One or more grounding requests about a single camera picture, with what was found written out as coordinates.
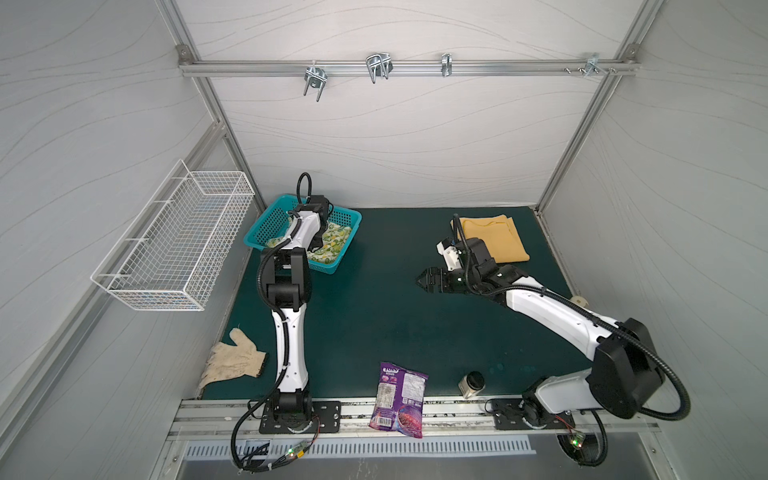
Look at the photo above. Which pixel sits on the teal plastic basket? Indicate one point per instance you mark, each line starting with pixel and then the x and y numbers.
pixel 273 225

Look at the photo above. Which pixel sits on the aluminium cross bar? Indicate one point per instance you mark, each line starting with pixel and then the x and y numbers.
pixel 401 68

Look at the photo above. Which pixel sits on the metal corner bracket bolts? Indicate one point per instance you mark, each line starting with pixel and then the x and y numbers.
pixel 591 68

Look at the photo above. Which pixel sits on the green table mat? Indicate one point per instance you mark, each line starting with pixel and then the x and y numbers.
pixel 371 311

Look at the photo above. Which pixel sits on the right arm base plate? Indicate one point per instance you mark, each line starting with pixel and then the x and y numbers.
pixel 510 414

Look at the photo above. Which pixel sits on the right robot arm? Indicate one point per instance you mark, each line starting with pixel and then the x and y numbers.
pixel 626 376

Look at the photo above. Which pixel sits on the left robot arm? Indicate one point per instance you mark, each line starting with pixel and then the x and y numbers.
pixel 285 287

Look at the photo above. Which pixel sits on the metal clamp right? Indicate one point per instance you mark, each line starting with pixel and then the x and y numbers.
pixel 446 65

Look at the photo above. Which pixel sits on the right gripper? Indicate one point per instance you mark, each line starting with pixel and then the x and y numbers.
pixel 444 279

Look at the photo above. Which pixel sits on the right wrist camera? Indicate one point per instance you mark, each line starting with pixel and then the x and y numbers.
pixel 450 254

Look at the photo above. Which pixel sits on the white wire basket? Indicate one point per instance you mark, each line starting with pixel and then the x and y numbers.
pixel 172 253

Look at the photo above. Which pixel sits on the small white bottle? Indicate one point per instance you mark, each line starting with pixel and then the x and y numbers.
pixel 580 301

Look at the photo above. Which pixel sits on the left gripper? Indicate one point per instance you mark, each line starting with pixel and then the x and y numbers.
pixel 317 243

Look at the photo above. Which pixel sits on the metal u-bolt clamp middle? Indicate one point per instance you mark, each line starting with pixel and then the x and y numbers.
pixel 379 65

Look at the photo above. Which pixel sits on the small black-lidded jar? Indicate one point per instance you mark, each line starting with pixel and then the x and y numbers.
pixel 471 384

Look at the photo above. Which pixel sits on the purple snack bag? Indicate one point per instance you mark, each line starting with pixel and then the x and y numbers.
pixel 399 401

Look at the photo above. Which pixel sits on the yellow skirt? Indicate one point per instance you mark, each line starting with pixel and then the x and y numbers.
pixel 499 234

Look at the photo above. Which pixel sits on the metal u-bolt clamp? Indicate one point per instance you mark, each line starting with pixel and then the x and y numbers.
pixel 315 79
pixel 379 65

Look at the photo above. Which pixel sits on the metal u-bolt clamp left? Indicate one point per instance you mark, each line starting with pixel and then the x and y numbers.
pixel 315 79

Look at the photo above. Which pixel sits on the green floral skirt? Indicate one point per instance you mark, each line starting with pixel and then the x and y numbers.
pixel 334 240

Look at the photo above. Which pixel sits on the beige work glove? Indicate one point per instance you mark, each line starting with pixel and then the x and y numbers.
pixel 228 362

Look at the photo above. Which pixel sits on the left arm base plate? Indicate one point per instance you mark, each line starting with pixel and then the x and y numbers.
pixel 321 416

